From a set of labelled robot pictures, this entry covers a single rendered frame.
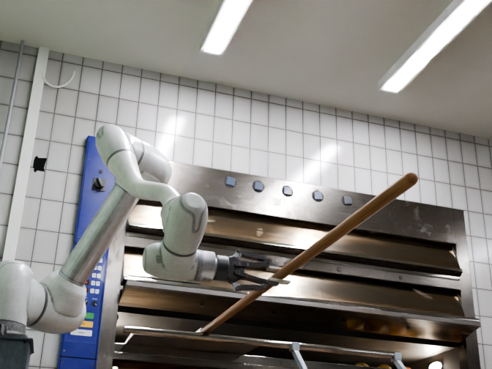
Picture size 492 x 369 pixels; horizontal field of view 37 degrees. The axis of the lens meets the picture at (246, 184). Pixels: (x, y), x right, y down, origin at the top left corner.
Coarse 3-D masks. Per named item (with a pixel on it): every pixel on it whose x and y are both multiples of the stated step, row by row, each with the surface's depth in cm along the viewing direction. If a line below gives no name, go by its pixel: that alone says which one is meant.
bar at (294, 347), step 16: (176, 336) 291; (192, 336) 292; (208, 336) 294; (224, 336) 297; (336, 352) 310; (352, 352) 312; (368, 352) 314; (384, 352) 317; (304, 368) 291; (400, 368) 312
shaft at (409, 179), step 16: (416, 176) 151; (384, 192) 159; (400, 192) 154; (368, 208) 166; (352, 224) 174; (320, 240) 190; (336, 240) 185; (304, 256) 200; (288, 272) 212; (240, 304) 252; (224, 320) 273
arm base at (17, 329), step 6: (0, 324) 231; (6, 324) 235; (12, 324) 236; (18, 324) 238; (0, 330) 233; (6, 330) 233; (12, 330) 235; (18, 330) 237; (24, 330) 241; (12, 336) 233; (18, 336) 233; (24, 336) 233
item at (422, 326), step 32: (128, 288) 318; (160, 288) 320; (192, 288) 324; (256, 320) 349; (288, 320) 350; (320, 320) 352; (352, 320) 353; (384, 320) 355; (416, 320) 356; (448, 320) 361
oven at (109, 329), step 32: (288, 256) 362; (448, 288) 387; (128, 320) 347; (160, 320) 346; (192, 320) 344; (256, 352) 407; (288, 352) 405; (320, 352) 403; (416, 352) 397; (448, 352) 390
